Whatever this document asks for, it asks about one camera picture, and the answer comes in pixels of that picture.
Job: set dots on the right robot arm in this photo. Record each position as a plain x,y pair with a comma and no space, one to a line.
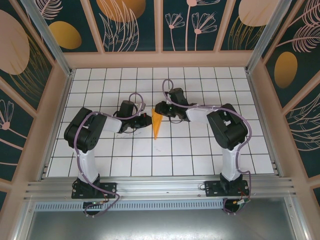
227,127

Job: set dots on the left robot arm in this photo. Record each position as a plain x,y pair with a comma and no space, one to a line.
85,130

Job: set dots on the grey metal sheet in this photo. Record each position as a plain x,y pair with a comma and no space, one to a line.
160,225

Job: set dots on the small controller board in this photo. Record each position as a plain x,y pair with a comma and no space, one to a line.
241,202
96,203

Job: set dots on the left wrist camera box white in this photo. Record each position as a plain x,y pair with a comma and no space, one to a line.
143,107

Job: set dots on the aluminium mounting rail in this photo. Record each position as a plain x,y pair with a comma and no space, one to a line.
160,185

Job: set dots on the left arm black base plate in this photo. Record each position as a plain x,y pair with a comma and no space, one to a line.
110,190

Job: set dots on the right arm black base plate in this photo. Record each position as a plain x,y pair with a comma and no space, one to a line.
212,190

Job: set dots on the aluminium corner post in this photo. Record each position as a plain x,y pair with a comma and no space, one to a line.
50,37
268,37

